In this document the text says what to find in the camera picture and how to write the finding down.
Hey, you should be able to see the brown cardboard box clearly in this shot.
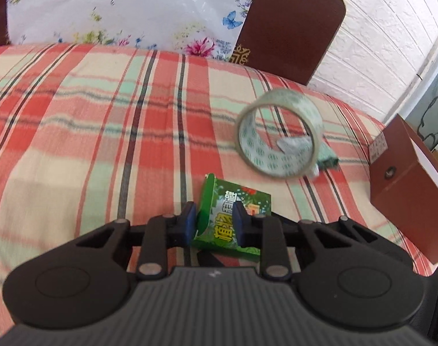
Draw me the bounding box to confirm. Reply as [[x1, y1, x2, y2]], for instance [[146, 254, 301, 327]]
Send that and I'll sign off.
[[368, 113, 438, 266]]

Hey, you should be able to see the clear packing tape roll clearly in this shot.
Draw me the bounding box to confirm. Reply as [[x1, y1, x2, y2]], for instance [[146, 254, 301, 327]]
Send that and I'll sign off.
[[235, 88, 324, 178]]

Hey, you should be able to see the brown chair backrest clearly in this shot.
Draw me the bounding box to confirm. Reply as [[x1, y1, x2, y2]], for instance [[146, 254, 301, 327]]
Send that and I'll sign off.
[[230, 0, 347, 86]]

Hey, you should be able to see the plaid red blanket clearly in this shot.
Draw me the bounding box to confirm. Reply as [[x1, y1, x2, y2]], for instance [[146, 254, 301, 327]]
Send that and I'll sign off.
[[0, 42, 438, 334]]

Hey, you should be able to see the white window frame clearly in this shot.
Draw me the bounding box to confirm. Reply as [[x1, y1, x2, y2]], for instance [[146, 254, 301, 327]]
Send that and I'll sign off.
[[383, 0, 438, 152]]

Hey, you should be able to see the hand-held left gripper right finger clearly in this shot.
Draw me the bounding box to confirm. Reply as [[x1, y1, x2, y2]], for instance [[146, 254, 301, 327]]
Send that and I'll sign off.
[[231, 202, 380, 280]]

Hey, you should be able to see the floral white plastic bag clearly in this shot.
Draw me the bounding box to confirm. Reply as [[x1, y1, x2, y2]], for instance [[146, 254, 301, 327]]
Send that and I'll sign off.
[[6, 0, 265, 62]]

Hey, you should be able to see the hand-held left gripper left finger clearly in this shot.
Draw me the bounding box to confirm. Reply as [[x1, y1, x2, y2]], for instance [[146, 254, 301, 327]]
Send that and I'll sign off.
[[75, 202, 198, 280]]

